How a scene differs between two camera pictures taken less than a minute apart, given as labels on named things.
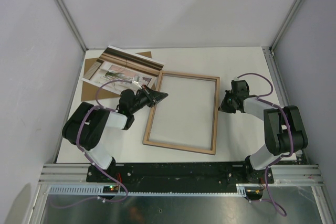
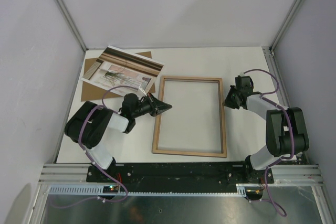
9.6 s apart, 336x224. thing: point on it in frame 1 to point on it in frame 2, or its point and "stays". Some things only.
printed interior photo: [115, 64] stays
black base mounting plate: [179, 177] stays
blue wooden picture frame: [178, 147] to [223, 153]
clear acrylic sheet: [186, 116] stays
